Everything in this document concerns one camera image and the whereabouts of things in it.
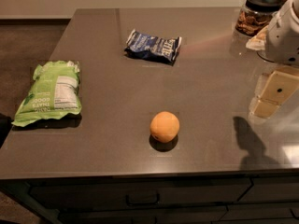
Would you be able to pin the clear glass cup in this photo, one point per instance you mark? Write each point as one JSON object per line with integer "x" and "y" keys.
{"x": 266, "y": 55}

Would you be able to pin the dark right cabinet drawer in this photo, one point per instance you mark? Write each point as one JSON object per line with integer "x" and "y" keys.
{"x": 272, "y": 189}

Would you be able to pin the blue chip bag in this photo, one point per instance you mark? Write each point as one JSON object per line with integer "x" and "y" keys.
{"x": 152, "y": 48}

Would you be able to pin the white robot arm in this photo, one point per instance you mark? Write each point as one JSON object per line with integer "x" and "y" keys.
{"x": 258, "y": 43}

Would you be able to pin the orange fruit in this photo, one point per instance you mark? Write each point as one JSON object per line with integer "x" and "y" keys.
{"x": 164, "y": 127}

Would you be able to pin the glass jar with black lid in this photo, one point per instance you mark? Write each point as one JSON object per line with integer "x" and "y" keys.
{"x": 255, "y": 15}

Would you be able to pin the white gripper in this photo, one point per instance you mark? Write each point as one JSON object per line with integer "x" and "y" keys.
{"x": 284, "y": 37}

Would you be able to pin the green snack bag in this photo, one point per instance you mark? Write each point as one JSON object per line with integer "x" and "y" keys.
{"x": 53, "y": 95}

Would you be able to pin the dark cabinet drawer with handle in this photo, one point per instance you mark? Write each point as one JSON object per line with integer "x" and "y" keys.
{"x": 142, "y": 193}

